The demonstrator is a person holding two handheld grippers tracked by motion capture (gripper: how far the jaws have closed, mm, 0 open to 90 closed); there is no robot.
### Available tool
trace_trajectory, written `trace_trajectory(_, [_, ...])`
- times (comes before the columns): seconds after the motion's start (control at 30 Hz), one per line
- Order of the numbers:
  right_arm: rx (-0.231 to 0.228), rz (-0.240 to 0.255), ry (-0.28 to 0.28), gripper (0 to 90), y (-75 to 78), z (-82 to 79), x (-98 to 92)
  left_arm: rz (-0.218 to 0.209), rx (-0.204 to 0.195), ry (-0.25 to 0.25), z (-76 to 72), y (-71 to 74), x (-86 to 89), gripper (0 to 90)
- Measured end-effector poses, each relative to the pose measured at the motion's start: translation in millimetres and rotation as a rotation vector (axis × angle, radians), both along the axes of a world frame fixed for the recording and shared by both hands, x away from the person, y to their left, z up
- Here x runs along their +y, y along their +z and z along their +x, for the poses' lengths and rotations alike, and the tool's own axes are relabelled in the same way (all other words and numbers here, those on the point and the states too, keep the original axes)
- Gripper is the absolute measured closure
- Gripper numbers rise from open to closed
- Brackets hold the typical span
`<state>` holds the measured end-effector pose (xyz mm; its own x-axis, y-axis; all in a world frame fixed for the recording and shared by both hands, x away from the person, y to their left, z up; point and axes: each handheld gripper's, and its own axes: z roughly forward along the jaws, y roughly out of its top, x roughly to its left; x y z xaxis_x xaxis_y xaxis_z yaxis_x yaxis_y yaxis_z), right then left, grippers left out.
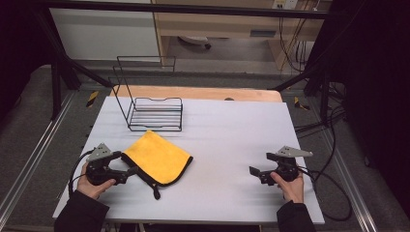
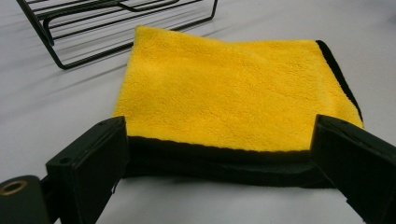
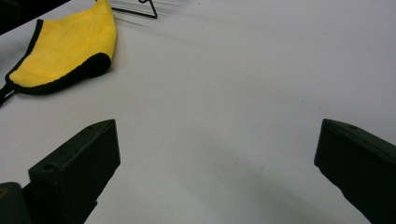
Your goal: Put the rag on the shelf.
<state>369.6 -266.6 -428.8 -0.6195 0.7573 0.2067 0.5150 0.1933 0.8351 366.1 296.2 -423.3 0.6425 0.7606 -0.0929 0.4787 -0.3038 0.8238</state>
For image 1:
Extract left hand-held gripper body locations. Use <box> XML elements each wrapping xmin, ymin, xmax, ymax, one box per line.
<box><xmin>85</xmin><ymin>143</ymin><xmax>130</xmax><ymax>187</ymax></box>

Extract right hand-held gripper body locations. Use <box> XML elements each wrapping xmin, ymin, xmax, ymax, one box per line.
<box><xmin>257</xmin><ymin>145</ymin><xmax>314</xmax><ymax>187</ymax></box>

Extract yellow towel with black trim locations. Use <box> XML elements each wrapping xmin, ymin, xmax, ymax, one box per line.
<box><xmin>120</xmin><ymin>130</ymin><xmax>194</xmax><ymax>201</ymax></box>

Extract black wire rack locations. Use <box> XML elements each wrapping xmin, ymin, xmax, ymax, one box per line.
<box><xmin>108</xmin><ymin>55</ymin><xmax>185</xmax><ymax>132</ymax></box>

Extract person's left hand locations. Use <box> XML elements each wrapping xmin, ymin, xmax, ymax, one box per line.
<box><xmin>76</xmin><ymin>162</ymin><xmax>117</xmax><ymax>200</ymax></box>

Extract person's right hand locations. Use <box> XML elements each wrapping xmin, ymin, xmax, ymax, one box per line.
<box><xmin>270</xmin><ymin>170</ymin><xmax>306</xmax><ymax>205</ymax></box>

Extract yellow black tape marker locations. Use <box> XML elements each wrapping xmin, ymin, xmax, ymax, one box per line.
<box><xmin>293</xmin><ymin>96</ymin><xmax>311</xmax><ymax>111</ymax></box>
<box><xmin>85</xmin><ymin>90</ymin><xmax>100</xmax><ymax>109</ymax></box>

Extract wooden board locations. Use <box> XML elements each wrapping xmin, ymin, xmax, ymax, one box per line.
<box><xmin>109</xmin><ymin>84</ymin><xmax>284</xmax><ymax>103</ymax></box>

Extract white cabinet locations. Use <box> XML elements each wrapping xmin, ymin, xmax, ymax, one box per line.
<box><xmin>48</xmin><ymin>0</ymin><xmax>161</xmax><ymax>62</ymax></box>

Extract black curtain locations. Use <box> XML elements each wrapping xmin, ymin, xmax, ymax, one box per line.
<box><xmin>0</xmin><ymin>0</ymin><xmax>54</xmax><ymax>122</ymax></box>
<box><xmin>308</xmin><ymin>0</ymin><xmax>410</xmax><ymax>220</ymax></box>

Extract chair base with caster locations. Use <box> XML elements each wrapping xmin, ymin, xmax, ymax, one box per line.
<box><xmin>176</xmin><ymin>35</ymin><xmax>213</xmax><ymax>50</ymax></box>

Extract light wooden desk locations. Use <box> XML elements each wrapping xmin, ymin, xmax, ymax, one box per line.
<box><xmin>151</xmin><ymin>0</ymin><xmax>334</xmax><ymax>71</ymax></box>

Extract left hand-held gripper cable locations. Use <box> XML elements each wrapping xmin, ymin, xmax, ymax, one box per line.
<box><xmin>68</xmin><ymin>148</ymin><xmax>97</xmax><ymax>199</ymax></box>

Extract hand-held gripper cable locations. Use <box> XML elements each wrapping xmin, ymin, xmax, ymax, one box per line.
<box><xmin>296</xmin><ymin>164</ymin><xmax>353</xmax><ymax>223</ymax></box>
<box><xmin>68</xmin><ymin>148</ymin><xmax>97</xmax><ymax>199</ymax></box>

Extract black floor cables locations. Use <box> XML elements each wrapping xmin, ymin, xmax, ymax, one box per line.
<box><xmin>293</xmin><ymin>80</ymin><xmax>349</xmax><ymax>138</ymax></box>

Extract right hand-held gripper cable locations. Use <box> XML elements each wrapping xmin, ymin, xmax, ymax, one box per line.
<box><xmin>296</xmin><ymin>164</ymin><xmax>353</xmax><ymax>223</ymax></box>

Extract aluminium rail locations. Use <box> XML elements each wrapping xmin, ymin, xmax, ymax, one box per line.
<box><xmin>0</xmin><ymin>91</ymin><xmax>77</xmax><ymax>223</ymax></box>
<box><xmin>317</xmin><ymin>127</ymin><xmax>379</xmax><ymax>232</ymax></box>

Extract black frame strut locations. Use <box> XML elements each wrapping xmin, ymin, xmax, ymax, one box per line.
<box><xmin>32</xmin><ymin>9</ymin><xmax>114</xmax><ymax>121</ymax></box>
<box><xmin>271</xmin><ymin>18</ymin><xmax>337</xmax><ymax>127</ymax></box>

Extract hanging black cables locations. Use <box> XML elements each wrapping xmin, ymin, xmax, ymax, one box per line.
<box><xmin>278</xmin><ymin>15</ymin><xmax>308</xmax><ymax>73</ymax></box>

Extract white wall socket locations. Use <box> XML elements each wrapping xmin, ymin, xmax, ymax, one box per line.
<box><xmin>272</xmin><ymin>0</ymin><xmax>299</xmax><ymax>11</ymax></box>

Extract black metal frame bar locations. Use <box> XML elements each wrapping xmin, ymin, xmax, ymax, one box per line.
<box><xmin>32</xmin><ymin>0</ymin><xmax>331</xmax><ymax>20</ymax></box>

